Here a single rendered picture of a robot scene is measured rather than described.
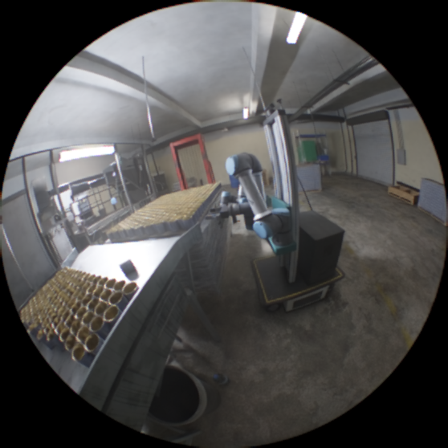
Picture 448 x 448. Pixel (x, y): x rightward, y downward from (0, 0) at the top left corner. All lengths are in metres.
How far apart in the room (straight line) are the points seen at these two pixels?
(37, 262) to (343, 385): 3.95
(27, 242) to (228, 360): 3.20
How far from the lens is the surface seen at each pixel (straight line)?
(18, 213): 3.15
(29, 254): 3.09
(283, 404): 1.47
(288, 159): 1.02
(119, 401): 0.65
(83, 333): 0.64
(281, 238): 0.97
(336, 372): 1.58
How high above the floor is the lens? 1.45
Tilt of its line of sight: 23 degrees down
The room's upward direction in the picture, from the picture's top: 13 degrees counter-clockwise
